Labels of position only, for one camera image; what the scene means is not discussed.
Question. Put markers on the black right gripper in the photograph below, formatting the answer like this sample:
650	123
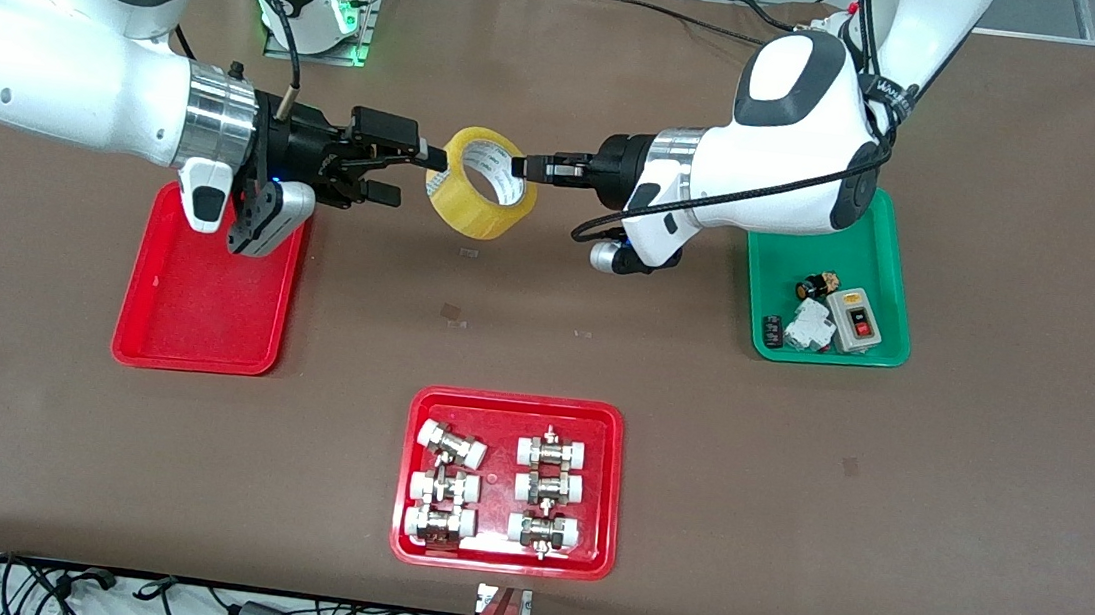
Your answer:
301	149

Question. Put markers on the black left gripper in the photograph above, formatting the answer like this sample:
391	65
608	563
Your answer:
618	166

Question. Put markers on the yellow packing tape roll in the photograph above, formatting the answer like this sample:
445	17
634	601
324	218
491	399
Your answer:
466	214

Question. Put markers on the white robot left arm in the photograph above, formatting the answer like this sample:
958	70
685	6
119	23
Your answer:
782	169

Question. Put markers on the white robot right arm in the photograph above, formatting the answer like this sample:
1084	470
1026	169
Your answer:
57	79

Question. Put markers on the square clear tape patch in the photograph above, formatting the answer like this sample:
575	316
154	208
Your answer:
851	466
452	314

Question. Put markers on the empty red plastic tray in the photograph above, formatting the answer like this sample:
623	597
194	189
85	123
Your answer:
206	305

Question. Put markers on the green plastic tray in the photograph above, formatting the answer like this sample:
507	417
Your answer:
771	279

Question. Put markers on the red tray with fittings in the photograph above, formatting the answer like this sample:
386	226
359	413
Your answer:
499	474

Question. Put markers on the black cylindrical capacitor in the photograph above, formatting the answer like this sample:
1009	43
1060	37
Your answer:
773	331

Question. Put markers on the black orange push button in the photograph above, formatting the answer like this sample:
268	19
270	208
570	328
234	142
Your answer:
814	288

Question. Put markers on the white capped brass pipe fitting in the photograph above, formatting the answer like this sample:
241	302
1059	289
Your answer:
445	487
549	489
452	444
553	452
439	522
543	531

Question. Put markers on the white circuit breaker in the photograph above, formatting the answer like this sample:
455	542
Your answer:
812	323

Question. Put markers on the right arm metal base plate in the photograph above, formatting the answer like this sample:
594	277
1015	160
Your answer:
364	39

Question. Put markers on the grey push button switch box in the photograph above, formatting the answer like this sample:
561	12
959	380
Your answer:
868	340

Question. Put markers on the silver metal bracket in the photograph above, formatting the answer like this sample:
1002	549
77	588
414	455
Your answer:
524	602

